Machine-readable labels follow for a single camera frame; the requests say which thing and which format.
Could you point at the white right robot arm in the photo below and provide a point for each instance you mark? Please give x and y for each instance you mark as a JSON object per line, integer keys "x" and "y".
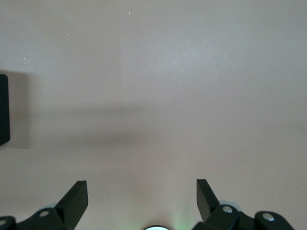
{"x": 156, "y": 228}

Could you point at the black rectangular plastic box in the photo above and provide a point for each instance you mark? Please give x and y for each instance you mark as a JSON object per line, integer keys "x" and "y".
{"x": 4, "y": 107}

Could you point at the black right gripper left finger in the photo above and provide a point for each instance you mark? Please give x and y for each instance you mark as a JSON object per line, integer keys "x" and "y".
{"x": 72, "y": 203}

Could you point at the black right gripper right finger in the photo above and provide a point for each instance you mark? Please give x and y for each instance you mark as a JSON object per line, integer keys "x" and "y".
{"x": 206, "y": 201}

